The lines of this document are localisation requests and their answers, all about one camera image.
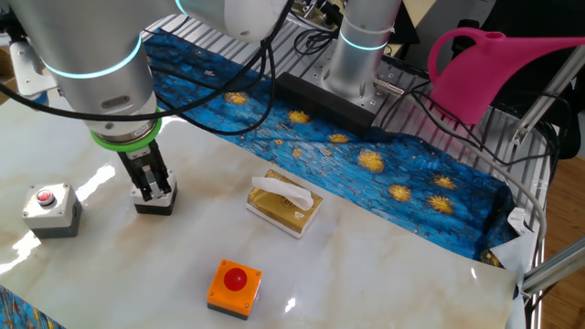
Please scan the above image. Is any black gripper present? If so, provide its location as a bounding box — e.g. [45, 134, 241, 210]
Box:
[117, 139, 174, 203]

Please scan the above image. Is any white box raised red button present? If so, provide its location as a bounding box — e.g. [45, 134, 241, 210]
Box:
[130, 171, 178, 217]

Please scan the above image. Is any grey box red button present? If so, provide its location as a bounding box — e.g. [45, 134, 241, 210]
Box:
[21, 183, 84, 239]

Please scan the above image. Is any orange box red mushroom button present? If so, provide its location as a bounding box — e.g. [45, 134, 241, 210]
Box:
[206, 259, 263, 321]

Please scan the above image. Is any gold tissue box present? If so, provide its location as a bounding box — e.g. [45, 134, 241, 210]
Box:
[245, 168, 324, 240]

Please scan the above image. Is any white tissue sheet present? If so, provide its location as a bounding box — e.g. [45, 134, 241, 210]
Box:
[250, 175, 315, 212]

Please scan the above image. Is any blue starry painting cloth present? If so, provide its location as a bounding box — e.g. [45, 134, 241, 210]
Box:
[0, 27, 520, 329]

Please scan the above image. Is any marble pattern mat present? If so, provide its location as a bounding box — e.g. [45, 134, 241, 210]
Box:
[0, 98, 540, 329]

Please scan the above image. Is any pink watering can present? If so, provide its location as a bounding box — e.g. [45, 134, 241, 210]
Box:
[427, 26, 585, 127]

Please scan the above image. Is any white paper label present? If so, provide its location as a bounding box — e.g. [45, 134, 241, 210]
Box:
[506, 207, 534, 237]

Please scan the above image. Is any aluminium profile bar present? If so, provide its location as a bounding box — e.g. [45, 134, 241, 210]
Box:
[520, 235, 585, 296]
[510, 45, 585, 147]

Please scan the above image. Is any green flange ring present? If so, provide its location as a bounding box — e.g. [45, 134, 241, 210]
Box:
[89, 107, 164, 154]

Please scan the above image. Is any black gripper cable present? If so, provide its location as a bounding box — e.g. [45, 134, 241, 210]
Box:
[0, 0, 296, 138]

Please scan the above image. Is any black coiled cable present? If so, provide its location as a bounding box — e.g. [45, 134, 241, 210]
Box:
[292, 27, 342, 57]

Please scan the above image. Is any grey table cable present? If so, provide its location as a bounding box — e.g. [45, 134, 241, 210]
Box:
[409, 93, 548, 257]

